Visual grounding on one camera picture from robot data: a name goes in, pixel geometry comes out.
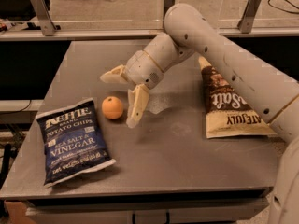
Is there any metal bracket post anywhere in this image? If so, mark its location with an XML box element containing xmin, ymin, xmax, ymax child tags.
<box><xmin>163</xmin><ymin>0</ymin><xmax>175</xmax><ymax>14</ymax></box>
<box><xmin>237</xmin><ymin>0</ymin><xmax>262</xmax><ymax>34</ymax></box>
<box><xmin>30</xmin><ymin>0</ymin><xmax>56</xmax><ymax>36</ymax></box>

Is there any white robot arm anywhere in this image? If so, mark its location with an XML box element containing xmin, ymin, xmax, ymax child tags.
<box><xmin>101</xmin><ymin>4</ymin><xmax>299</xmax><ymax>224</ymax></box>

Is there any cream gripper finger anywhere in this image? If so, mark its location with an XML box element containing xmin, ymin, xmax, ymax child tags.
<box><xmin>126</xmin><ymin>84</ymin><xmax>150</xmax><ymax>128</ymax></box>
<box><xmin>100</xmin><ymin>64</ymin><xmax>128</xmax><ymax>84</ymax></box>

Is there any left metal bracket post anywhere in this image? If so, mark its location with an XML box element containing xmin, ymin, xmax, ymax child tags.
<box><xmin>30</xmin><ymin>0</ymin><xmax>56</xmax><ymax>36</ymax></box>

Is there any brown Late July chip bag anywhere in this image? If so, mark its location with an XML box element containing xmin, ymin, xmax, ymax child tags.
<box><xmin>198</xmin><ymin>56</ymin><xmax>276</xmax><ymax>138</ymax></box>

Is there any metal rail behind table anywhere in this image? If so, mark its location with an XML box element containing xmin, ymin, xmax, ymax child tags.
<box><xmin>0</xmin><ymin>27</ymin><xmax>299</xmax><ymax>42</ymax></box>

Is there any orange fruit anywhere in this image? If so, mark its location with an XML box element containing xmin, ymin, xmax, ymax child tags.
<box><xmin>102</xmin><ymin>96</ymin><xmax>123</xmax><ymax>119</ymax></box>

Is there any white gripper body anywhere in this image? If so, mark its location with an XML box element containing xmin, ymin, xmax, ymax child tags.
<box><xmin>125</xmin><ymin>50</ymin><xmax>164</xmax><ymax>90</ymax></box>

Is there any right metal bracket post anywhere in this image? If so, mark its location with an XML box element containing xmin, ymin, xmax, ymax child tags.
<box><xmin>237</xmin><ymin>0</ymin><xmax>262</xmax><ymax>34</ymax></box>

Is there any middle metal bracket post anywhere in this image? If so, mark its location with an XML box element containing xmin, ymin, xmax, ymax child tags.
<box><xmin>163</xmin><ymin>0</ymin><xmax>175</xmax><ymax>14</ymax></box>

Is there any blue Kettle chip bag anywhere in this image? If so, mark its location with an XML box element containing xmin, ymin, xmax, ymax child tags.
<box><xmin>36</xmin><ymin>98</ymin><xmax>116</xmax><ymax>187</ymax></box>

